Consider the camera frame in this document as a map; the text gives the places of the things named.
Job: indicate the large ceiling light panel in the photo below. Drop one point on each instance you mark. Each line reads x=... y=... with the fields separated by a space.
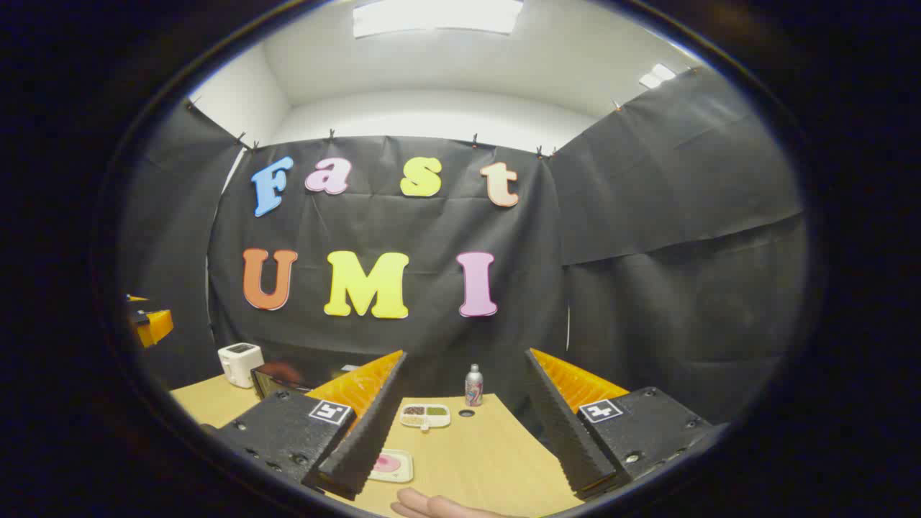
x=439 y=16

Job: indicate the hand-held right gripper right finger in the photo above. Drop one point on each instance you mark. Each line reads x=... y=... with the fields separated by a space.
x=565 y=432

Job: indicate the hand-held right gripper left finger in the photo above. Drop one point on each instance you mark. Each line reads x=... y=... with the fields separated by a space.
x=370 y=439

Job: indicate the white toaster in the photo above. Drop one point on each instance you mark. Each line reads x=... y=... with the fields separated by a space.
x=237 y=363

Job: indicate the small ceiling light panel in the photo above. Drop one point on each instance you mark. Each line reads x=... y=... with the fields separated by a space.
x=658 y=75

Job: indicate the white square plate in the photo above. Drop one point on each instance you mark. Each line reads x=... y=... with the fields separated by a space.
x=404 y=473

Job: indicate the silver drink bottle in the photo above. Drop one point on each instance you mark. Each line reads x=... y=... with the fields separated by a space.
x=473 y=388

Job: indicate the black electric oven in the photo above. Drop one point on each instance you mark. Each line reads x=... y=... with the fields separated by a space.
x=277 y=381

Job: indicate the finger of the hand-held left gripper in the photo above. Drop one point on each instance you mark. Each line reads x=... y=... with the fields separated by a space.
x=158 y=325

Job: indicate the white divided plate with grains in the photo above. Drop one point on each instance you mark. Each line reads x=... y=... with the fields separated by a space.
x=432 y=424

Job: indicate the pink ham slice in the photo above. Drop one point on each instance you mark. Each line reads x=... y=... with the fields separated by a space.
x=388 y=464

